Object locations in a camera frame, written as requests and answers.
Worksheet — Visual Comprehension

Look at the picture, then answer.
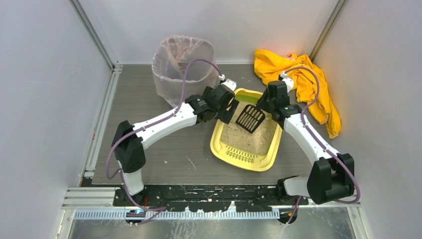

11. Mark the black litter scoop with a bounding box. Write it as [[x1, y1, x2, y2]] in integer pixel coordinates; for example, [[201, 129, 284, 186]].
[[235, 104, 266, 134]]

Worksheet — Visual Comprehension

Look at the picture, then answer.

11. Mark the yellow litter box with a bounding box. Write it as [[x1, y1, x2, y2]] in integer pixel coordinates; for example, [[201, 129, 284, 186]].
[[210, 88, 282, 172]]

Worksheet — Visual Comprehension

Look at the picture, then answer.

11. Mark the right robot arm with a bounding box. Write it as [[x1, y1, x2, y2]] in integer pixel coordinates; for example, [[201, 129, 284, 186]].
[[257, 80, 360, 204]]

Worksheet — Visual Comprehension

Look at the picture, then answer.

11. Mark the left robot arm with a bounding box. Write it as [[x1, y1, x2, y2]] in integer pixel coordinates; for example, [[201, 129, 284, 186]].
[[111, 80, 239, 196]]

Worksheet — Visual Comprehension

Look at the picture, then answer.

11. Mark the yellow cloth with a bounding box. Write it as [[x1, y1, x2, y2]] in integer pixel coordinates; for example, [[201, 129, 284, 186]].
[[254, 49, 341, 138]]

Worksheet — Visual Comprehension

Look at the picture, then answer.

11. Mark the trash bin with pink bag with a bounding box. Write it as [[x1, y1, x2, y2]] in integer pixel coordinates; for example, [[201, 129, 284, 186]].
[[152, 35, 219, 108]]

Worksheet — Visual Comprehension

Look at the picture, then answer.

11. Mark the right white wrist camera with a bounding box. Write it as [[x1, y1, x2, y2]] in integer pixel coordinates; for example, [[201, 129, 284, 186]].
[[281, 77, 294, 93]]

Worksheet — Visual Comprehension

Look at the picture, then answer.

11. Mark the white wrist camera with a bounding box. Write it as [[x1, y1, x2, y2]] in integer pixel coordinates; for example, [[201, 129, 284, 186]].
[[220, 79, 237, 92], [281, 77, 294, 93]]

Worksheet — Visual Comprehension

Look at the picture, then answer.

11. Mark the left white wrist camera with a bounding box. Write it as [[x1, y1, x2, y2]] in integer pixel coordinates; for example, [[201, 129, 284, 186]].
[[220, 79, 237, 92]]

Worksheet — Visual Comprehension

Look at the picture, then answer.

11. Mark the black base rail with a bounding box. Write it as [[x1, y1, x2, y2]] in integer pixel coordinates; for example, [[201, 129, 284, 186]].
[[132, 185, 297, 213]]

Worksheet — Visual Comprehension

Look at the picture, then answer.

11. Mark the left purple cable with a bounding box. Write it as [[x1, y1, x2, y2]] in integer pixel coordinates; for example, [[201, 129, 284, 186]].
[[105, 59, 226, 226]]

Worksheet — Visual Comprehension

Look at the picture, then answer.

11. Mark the purple cable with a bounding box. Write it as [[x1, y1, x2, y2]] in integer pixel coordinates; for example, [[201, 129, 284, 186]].
[[279, 67, 361, 225], [105, 59, 226, 226]]

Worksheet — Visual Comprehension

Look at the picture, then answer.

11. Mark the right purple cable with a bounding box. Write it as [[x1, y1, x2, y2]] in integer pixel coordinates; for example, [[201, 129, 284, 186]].
[[279, 67, 361, 225]]

